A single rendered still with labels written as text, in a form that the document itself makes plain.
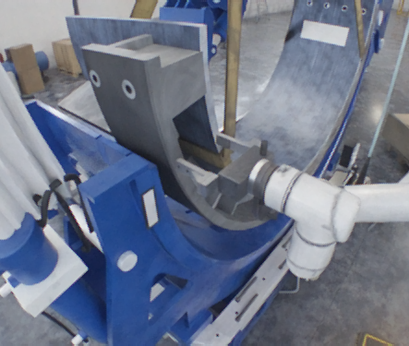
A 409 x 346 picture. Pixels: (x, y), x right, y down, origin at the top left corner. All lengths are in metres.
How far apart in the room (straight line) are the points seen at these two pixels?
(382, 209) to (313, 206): 0.22
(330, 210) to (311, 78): 2.12
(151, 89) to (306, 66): 2.09
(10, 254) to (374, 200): 0.82
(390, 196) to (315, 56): 2.06
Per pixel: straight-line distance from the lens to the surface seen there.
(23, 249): 0.77
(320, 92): 2.50
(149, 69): 0.64
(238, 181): 0.54
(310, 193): 0.52
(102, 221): 0.75
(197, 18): 3.71
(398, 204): 0.70
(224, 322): 1.82
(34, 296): 0.86
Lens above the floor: 2.52
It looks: 37 degrees down
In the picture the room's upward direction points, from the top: 1 degrees counter-clockwise
